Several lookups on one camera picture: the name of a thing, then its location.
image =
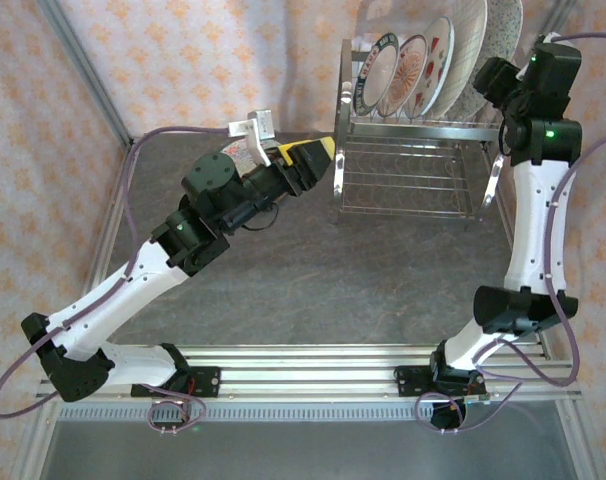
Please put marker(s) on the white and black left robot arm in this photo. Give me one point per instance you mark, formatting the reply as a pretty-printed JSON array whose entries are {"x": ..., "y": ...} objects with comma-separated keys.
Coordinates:
[{"x": 108, "y": 305}]

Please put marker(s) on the aluminium table side rail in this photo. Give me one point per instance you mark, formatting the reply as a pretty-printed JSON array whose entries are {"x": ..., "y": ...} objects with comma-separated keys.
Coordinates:
[
  {"x": 543, "y": 345},
  {"x": 108, "y": 235}
]

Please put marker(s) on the large colourful floral plate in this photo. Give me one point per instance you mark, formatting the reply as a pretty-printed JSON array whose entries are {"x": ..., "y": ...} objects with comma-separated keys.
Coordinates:
[{"x": 238, "y": 154}]

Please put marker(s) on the red flower print plate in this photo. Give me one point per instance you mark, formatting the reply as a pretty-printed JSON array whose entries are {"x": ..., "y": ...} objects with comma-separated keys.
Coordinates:
[{"x": 435, "y": 65}]

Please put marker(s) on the large blue speckled plate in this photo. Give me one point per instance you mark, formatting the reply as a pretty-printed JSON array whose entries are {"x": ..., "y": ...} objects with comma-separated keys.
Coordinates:
[{"x": 503, "y": 30}]

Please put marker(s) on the large grid line plate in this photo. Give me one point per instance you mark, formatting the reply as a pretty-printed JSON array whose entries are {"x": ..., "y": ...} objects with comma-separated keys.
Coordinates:
[{"x": 465, "y": 40}]

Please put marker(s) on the orange sunburst plate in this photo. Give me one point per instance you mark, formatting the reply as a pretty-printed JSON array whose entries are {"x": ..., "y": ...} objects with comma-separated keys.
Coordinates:
[{"x": 405, "y": 75}]

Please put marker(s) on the green rimmed white plate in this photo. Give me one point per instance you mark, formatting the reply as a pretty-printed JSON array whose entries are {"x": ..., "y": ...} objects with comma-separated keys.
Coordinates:
[{"x": 375, "y": 75}]

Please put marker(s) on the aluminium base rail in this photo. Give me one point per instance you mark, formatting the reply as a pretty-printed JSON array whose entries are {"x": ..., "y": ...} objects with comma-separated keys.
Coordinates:
[{"x": 308, "y": 372}]

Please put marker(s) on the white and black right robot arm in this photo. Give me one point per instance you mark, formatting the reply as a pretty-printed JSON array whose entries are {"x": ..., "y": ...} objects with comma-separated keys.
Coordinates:
[{"x": 533, "y": 225}]

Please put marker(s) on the aluminium frame post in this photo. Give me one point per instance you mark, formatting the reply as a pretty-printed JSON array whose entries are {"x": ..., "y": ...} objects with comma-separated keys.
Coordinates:
[
  {"x": 564, "y": 12},
  {"x": 88, "y": 70}
]

